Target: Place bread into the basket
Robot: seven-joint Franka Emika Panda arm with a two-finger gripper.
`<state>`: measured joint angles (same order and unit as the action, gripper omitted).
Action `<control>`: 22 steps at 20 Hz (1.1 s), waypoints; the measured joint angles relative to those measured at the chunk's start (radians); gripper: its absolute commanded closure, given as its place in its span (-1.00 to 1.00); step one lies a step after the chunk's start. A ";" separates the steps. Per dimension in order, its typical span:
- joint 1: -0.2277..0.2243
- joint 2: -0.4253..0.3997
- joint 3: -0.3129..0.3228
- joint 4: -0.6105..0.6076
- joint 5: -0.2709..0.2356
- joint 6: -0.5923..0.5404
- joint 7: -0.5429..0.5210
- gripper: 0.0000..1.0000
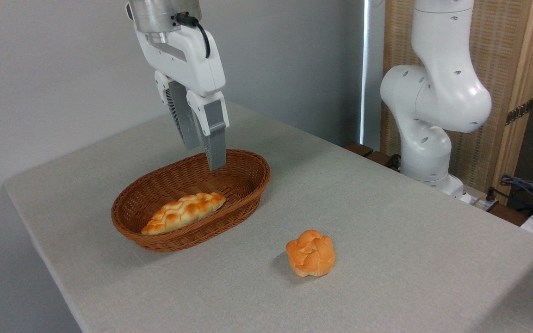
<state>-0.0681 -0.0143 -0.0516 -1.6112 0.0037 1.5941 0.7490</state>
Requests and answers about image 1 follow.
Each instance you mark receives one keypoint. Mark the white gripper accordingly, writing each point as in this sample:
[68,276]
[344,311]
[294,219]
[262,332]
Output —
[192,64]

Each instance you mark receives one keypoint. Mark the long braided bread loaf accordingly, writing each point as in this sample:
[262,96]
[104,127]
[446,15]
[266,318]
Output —
[183,212]

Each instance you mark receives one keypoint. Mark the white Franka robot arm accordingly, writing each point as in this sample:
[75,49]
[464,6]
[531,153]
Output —
[437,92]

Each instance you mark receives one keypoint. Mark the brown wicker oval basket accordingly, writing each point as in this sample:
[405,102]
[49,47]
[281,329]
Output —
[243,185]

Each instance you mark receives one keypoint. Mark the round knotted bread roll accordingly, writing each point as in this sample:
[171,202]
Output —
[310,254]

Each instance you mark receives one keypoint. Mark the silver metal wrist flange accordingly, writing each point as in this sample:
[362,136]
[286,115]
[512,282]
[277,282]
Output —
[160,16]

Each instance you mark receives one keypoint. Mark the dark brown wooden block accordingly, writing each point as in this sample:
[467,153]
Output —
[358,148]

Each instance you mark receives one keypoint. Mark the grey tablecloth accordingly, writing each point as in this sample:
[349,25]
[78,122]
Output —
[377,240]

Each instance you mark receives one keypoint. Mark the white power strip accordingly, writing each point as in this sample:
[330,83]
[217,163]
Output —
[478,202]

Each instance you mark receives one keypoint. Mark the woven wooden folding screen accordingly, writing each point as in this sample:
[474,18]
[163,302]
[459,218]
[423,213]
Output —
[502,51]

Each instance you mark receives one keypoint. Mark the metal screen hinge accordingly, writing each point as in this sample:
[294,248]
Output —
[519,112]

